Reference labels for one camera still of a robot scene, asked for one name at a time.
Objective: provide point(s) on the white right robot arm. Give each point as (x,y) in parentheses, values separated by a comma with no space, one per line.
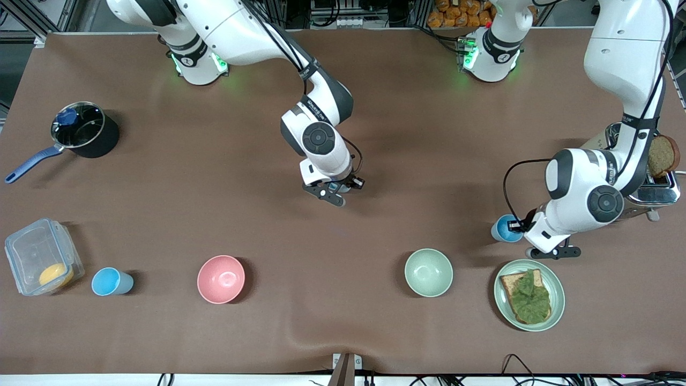
(241,32)

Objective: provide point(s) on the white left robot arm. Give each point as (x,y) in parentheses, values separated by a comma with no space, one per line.
(621,59)

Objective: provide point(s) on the pale green plate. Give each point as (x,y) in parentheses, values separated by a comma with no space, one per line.
(557,295)

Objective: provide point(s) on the green lettuce leaf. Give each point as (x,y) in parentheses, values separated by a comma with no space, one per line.
(530,297)

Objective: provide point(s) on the toast slice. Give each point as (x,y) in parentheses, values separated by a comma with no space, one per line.
(509,282)

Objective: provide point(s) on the silver toaster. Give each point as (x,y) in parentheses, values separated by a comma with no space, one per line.
(662,193)

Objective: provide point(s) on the pale green bowl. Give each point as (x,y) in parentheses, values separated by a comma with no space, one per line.
(429,272)

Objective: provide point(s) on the pink bowl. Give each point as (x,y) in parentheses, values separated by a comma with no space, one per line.
(221,279)

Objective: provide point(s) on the brown bread slice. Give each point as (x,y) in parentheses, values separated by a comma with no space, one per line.
(662,155)

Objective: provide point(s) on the white power strip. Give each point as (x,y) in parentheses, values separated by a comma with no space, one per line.
(349,21)

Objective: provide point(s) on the orange snack bag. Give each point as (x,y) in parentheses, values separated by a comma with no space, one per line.
(455,13)

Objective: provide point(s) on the glass pot lid blue knob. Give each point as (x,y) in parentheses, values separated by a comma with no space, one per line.
(67,117)

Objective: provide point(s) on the orange round food piece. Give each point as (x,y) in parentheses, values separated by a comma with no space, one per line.
(53,274)

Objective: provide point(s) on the clear plastic food container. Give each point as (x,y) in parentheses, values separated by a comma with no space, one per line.
(32,252)

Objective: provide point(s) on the small white corner clamp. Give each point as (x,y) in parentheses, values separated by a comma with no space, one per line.
(39,42)

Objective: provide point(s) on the metal table edge bracket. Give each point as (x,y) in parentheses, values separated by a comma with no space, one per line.
(345,370)

